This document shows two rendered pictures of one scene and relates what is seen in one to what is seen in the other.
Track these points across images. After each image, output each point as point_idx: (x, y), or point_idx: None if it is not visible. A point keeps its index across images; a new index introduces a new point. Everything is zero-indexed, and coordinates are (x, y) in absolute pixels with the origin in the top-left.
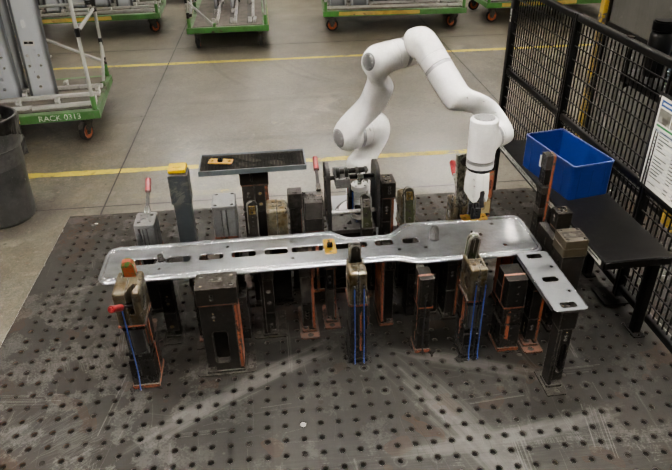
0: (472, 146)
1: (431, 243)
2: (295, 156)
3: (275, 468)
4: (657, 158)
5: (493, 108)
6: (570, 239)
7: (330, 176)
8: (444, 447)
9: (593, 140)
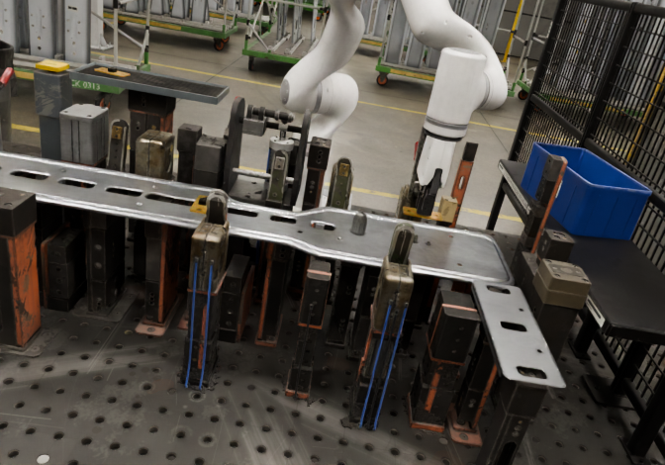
0: (436, 92)
1: (350, 236)
2: (212, 90)
3: None
4: None
5: (483, 49)
6: (561, 275)
7: (241, 117)
8: None
9: (624, 168)
